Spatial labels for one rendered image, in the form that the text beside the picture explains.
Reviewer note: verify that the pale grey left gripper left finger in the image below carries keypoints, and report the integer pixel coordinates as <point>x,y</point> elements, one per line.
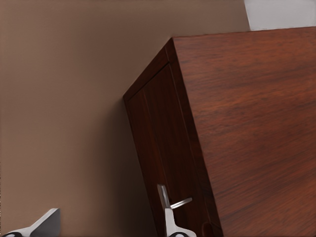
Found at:
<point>47,224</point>

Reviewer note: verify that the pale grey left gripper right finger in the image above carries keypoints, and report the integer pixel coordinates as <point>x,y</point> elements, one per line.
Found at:
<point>170,222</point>

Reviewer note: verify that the dark wood cabinet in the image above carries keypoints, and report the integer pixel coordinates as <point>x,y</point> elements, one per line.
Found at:
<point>247,123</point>

